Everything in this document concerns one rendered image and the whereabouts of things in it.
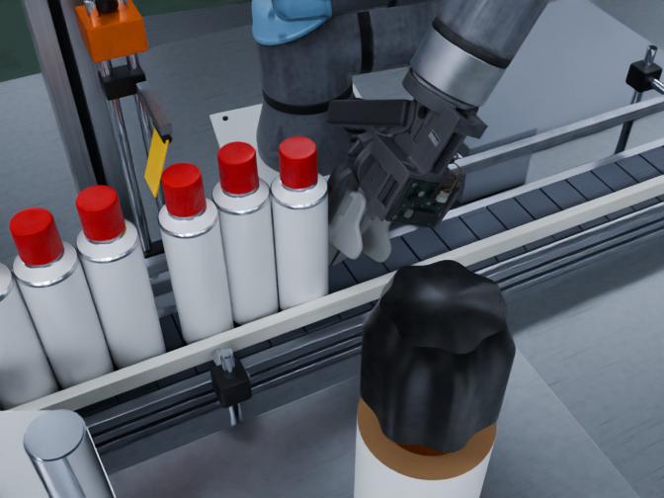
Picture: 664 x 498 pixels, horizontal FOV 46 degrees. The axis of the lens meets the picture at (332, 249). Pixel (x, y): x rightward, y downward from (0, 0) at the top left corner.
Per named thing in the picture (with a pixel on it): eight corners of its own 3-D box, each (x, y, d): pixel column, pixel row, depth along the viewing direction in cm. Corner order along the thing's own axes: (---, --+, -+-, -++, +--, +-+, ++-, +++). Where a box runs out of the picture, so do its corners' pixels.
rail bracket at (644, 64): (638, 182, 104) (677, 73, 92) (602, 151, 108) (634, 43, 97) (658, 175, 105) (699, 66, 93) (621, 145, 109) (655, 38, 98)
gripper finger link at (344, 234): (325, 291, 75) (371, 215, 71) (299, 252, 79) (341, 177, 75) (350, 293, 77) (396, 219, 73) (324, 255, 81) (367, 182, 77)
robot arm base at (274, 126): (270, 188, 101) (260, 124, 94) (248, 123, 112) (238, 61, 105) (382, 163, 103) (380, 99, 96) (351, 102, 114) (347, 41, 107)
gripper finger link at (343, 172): (316, 222, 75) (359, 145, 71) (309, 212, 76) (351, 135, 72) (354, 227, 78) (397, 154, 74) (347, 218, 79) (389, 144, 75)
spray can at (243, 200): (227, 332, 79) (204, 172, 65) (229, 293, 83) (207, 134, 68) (279, 329, 79) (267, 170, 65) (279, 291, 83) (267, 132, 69)
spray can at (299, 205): (294, 331, 79) (286, 173, 65) (270, 298, 82) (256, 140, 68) (338, 310, 81) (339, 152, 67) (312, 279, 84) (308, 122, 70)
